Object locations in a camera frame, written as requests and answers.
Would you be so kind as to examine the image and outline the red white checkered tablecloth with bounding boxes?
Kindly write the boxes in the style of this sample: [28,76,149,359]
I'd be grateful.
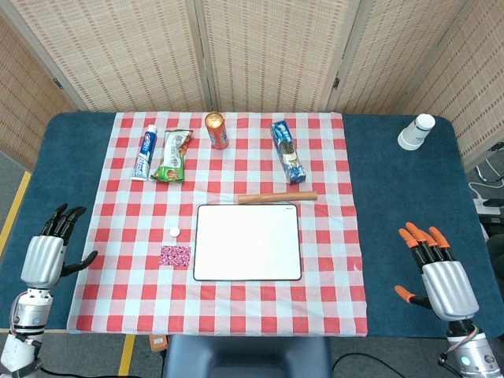
[65,111,370,338]

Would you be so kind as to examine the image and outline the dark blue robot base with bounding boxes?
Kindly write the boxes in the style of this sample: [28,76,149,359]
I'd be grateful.
[161,334,334,378]

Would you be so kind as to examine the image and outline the right silver hand orange fingertips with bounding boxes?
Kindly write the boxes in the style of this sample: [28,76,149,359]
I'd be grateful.
[394,221,480,323]

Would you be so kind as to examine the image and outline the orange drink can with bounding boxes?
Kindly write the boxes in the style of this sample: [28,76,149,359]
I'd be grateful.
[204,112,231,150]

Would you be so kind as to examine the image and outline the woven bamboo folding screen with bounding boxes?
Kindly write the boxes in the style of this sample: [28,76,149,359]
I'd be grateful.
[0,0,504,171]

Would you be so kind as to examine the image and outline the small orange box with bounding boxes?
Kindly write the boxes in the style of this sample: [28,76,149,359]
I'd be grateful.
[148,334,170,352]

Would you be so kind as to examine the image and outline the black floor cable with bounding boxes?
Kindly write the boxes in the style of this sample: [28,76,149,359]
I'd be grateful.
[332,351,397,378]

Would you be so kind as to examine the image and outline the white power strip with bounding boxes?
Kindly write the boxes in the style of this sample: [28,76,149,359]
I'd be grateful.
[472,198,504,216]

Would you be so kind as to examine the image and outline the blue white toothpaste tube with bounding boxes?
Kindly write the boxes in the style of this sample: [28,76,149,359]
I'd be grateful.
[130,124,158,182]

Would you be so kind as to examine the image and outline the left silver hand black fingers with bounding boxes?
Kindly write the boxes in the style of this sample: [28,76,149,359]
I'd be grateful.
[20,203,99,291]

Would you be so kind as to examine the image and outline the white paper cup stack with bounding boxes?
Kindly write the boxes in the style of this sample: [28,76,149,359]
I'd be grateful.
[397,113,436,151]

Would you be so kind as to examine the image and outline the dark blue table cover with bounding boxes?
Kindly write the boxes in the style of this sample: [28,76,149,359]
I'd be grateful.
[0,111,504,340]

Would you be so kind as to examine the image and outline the blue cookie package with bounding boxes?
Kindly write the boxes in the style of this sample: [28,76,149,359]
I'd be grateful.
[269,120,308,187]

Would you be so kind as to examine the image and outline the green snack bag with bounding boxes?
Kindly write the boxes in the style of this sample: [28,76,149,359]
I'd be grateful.
[150,128,195,185]

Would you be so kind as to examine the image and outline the white rectangular board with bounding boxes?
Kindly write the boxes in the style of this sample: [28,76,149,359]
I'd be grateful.
[192,203,303,283]

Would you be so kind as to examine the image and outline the wooden rolling pin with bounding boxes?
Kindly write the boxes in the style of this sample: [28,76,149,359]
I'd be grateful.
[237,191,319,206]

